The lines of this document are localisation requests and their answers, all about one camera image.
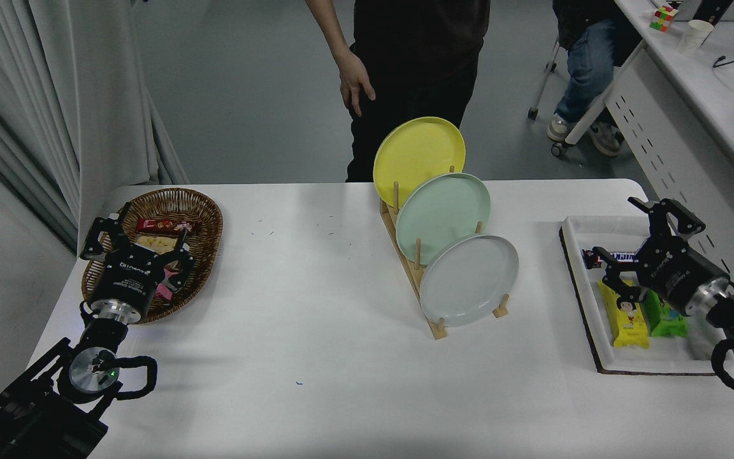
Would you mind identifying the white perforated desk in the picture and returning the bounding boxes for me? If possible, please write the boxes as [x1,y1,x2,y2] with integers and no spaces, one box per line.
[603,0,734,383]

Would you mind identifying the white paper cup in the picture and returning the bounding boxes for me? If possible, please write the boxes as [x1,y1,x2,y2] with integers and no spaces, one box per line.
[679,19,715,54]

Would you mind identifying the person's right hand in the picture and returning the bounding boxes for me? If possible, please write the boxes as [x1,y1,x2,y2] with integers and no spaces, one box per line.
[339,50,377,118]

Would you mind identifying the grey curtain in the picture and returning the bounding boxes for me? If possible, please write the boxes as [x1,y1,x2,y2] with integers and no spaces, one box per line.
[0,0,191,252]

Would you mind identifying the mint green plate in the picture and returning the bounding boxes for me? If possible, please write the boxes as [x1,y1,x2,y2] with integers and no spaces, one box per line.
[396,173,492,266]

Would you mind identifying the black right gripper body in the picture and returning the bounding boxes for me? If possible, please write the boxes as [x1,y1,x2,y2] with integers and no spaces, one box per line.
[635,235,730,316]

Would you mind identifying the green cartoon snack pack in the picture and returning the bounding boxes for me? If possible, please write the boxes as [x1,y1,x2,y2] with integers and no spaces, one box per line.
[642,288,689,338]

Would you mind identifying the wooden plate rack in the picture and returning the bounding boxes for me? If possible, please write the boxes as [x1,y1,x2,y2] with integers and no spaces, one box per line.
[380,166,511,340]

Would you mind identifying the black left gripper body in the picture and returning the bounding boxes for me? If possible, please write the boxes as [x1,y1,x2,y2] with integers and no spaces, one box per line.
[89,250,179,322]

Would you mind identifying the brown Snickers bar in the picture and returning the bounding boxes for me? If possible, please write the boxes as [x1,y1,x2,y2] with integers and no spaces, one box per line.
[582,249,642,270]

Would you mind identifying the standing person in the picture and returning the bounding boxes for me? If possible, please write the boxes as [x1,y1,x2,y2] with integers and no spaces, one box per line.
[306,0,491,184]

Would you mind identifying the colourful puzzle cube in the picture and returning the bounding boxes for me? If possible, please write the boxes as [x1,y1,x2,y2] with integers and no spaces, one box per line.
[649,5,680,33]

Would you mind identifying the brown wicker basket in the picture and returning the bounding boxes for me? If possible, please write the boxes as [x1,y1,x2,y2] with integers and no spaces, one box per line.
[82,187,224,324]

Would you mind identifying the pale yellow snack pack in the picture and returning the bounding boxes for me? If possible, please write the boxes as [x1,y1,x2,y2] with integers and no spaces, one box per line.
[133,234,180,258]

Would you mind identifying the white tray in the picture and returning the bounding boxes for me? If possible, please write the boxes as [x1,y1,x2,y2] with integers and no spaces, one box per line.
[559,215,734,375]

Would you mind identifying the seated person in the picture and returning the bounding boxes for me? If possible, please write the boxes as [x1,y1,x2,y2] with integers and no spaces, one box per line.
[547,0,645,157]

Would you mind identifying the grey plate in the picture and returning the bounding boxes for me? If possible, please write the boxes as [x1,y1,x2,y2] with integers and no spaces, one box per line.
[419,235,520,328]

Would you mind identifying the yellow cartoon snack pack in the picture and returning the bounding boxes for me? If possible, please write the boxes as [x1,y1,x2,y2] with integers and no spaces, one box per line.
[598,279,651,349]

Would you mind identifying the yellow plate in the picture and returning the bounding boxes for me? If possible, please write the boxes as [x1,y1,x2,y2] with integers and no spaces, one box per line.
[373,117,466,208]

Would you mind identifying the red snack bar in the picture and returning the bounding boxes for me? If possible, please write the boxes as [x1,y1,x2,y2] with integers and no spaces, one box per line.
[136,217,197,235]

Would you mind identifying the pink snack pack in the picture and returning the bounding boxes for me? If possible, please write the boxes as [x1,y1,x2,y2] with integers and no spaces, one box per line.
[154,265,183,300]

